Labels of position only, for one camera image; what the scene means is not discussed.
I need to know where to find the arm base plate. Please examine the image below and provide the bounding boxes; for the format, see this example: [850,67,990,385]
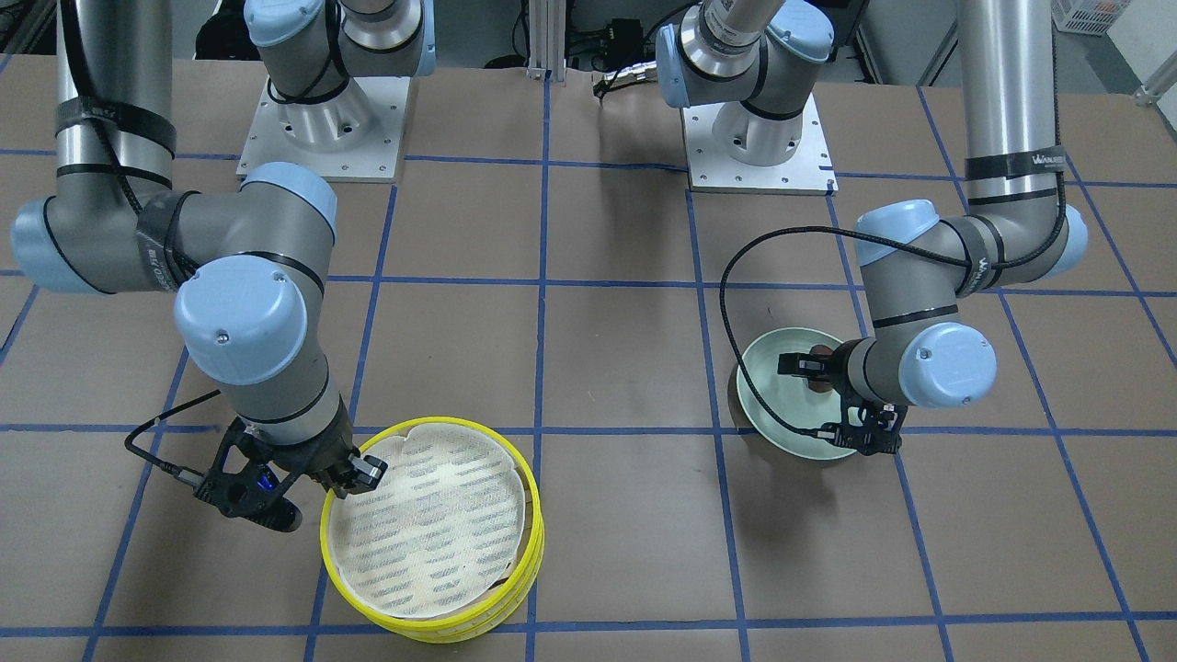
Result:
[680,94,840,194]
[237,78,413,184]

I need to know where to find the light green plate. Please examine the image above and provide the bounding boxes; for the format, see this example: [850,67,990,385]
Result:
[736,327,855,461]

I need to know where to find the black braided cable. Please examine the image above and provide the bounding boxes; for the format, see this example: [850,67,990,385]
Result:
[719,165,1072,438]

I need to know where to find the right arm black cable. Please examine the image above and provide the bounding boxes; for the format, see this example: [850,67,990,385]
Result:
[124,391,226,486]

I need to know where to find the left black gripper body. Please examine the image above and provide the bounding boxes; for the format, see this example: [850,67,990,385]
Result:
[832,342,892,418]

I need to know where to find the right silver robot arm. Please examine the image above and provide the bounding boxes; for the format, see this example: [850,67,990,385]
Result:
[11,1,388,532]

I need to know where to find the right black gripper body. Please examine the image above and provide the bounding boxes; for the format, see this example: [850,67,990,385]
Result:
[193,403,361,496]

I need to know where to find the dark red bun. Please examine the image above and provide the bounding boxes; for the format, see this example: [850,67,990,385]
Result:
[806,344,836,393]

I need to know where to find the yellow steamer basket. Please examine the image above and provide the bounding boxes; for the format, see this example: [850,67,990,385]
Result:
[361,514,546,646]
[320,417,543,620]

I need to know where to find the aluminium frame post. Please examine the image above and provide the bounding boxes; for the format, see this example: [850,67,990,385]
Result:
[526,0,567,84]

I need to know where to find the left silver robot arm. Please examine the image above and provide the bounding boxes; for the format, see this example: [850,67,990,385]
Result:
[654,1,1088,458]

